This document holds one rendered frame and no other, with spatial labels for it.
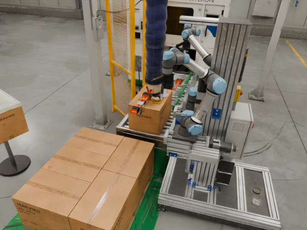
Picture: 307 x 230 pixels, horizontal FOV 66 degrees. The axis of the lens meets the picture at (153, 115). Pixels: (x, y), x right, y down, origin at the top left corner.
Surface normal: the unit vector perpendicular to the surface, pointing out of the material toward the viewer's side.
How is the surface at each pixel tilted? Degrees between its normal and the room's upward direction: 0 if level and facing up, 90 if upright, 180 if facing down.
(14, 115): 90
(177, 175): 0
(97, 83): 90
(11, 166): 0
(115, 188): 0
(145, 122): 90
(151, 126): 90
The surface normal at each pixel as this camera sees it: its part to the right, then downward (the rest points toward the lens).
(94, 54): -0.30, 0.52
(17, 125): 0.78, 0.36
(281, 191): 0.04, -0.84
